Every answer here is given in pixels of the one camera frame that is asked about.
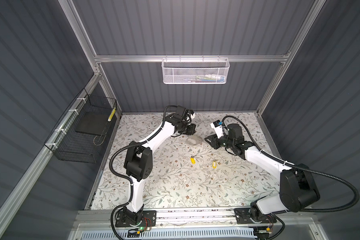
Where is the yellow marker pen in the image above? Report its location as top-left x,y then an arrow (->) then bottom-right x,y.
108,108 -> 116,122

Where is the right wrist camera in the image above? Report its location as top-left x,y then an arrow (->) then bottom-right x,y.
211,120 -> 224,139

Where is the black wire basket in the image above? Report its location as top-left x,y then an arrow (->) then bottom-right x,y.
45,90 -> 118,164

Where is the white vent grille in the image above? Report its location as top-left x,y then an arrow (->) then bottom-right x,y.
79,227 -> 257,240

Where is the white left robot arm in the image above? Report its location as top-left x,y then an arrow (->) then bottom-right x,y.
109,105 -> 196,226

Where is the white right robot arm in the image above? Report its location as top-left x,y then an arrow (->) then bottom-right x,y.
205,120 -> 320,223

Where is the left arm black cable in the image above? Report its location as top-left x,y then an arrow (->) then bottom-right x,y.
108,104 -> 178,240

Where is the white wire mesh basket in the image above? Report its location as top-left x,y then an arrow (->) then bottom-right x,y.
161,58 -> 230,85

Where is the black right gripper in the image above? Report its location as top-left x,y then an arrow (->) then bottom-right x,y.
204,133 -> 234,150

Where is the yellow tagged key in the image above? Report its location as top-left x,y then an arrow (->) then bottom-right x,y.
190,156 -> 196,165

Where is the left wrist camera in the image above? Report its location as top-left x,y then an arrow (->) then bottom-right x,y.
176,106 -> 196,121

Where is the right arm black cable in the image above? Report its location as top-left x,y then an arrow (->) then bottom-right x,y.
221,115 -> 360,214

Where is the black foam pad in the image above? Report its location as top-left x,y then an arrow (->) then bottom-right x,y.
75,112 -> 109,136

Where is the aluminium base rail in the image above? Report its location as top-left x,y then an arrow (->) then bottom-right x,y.
74,206 -> 319,229

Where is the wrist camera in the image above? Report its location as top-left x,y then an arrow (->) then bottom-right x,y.
176,106 -> 196,121
211,120 -> 224,139

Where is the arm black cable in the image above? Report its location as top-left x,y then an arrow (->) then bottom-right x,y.
108,104 -> 178,240
221,115 -> 360,214

